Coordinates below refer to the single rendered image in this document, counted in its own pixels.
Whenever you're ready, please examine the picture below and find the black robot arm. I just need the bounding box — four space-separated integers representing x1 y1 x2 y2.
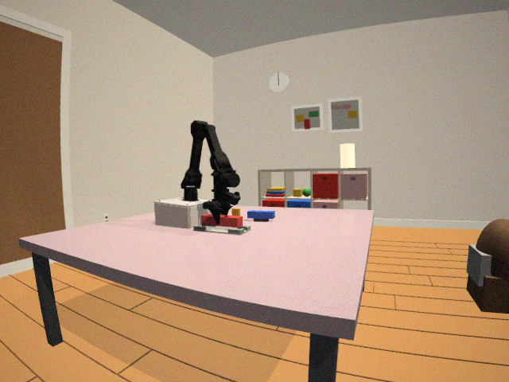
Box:
181 120 240 205

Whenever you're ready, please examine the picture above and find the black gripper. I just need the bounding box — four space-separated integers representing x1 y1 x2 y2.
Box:
203 187 233 224

